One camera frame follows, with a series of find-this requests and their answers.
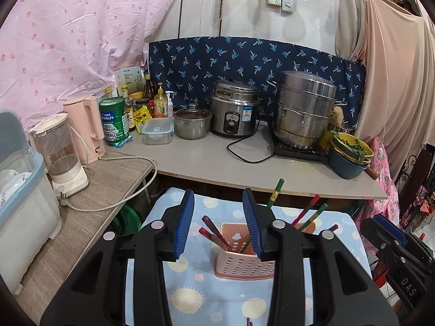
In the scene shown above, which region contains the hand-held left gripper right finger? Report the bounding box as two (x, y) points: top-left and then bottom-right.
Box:
(242, 188), (398, 326)

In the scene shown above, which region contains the green chopstick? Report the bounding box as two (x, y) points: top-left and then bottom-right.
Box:
(242, 178), (285, 255)

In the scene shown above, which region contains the grey counter board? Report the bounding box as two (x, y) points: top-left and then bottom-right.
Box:
(111, 122), (389, 201)

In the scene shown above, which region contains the green plastic stool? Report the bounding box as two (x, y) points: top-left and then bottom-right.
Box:
(113, 203), (142, 236)

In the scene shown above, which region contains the green tin can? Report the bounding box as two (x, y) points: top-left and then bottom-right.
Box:
(98, 96), (132, 145)

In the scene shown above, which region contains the pink perforated utensil basket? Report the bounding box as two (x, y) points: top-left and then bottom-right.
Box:
(213, 222), (276, 280)

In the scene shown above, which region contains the steel rice cooker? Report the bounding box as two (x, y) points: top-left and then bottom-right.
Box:
(205, 79), (263, 139)

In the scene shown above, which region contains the dark sauce bottle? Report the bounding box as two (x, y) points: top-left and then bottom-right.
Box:
(144, 74), (156, 117)

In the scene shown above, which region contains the brown chopstick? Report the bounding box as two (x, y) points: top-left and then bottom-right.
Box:
(202, 215), (232, 250)

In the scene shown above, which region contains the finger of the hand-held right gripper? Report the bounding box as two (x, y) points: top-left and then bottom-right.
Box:
(373, 213), (433, 263)
(360, 217), (409, 269)

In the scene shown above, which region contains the glass food container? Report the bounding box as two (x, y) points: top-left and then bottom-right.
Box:
(140, 118), (175, 145)

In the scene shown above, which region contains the yellow seasoning packet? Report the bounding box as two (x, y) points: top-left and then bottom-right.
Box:
(133, 105), (152, 134)

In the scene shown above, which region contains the soy sauce bottle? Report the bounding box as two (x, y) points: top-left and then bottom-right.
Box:
(122, 86), (137, 134)

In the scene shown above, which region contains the steel steamer pot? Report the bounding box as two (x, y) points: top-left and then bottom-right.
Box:
(266, 70), (348, 151)

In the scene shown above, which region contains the blue printed tablecloth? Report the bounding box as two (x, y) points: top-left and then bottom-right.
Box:
(125, 187), (372, 326)

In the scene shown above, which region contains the black induction cooker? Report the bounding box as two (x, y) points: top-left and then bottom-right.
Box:
(271, 132), (331, 164)

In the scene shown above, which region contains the navy printed cloth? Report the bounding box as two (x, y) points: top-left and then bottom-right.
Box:
(147, 36), (368, 134)

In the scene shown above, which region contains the pink electric kettle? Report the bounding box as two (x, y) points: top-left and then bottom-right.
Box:
(63, 95), (107, 166)

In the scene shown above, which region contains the pink dotted curtain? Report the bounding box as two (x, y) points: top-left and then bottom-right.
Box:
(0, 0), (189, 131)

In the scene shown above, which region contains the yellow lid jar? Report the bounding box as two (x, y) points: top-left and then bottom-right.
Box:
(129, 91), (145, 109)

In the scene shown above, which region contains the white blender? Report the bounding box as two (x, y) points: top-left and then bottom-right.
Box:
(29, 113), (90, 200)

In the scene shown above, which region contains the dark metal chair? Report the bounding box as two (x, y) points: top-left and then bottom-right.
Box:
(397, 144), (435, 233)

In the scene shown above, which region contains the small pot with glass lid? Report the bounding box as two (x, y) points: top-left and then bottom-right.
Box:
(173, 103), (213, 140)

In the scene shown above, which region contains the white carton box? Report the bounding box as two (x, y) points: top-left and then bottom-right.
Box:
(113, 66), (145, 98)

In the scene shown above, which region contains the pink pineapple print cloth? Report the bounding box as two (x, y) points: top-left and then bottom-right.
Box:
(353, 137), (401, 232)

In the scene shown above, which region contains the white power cable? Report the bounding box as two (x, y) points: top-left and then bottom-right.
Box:
(59, 128), (157, 212)

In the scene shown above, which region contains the wooden side table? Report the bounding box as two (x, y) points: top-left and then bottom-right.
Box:
(14, 147), (157, 320)

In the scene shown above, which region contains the black power cable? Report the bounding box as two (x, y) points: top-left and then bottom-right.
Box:
(226, 119), (276, 164)

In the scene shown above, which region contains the stack of bowls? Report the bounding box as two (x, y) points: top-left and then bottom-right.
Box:
(327, 132), (375, 179)

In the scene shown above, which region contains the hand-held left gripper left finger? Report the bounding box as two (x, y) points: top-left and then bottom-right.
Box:
(39, 189), (195, 326)

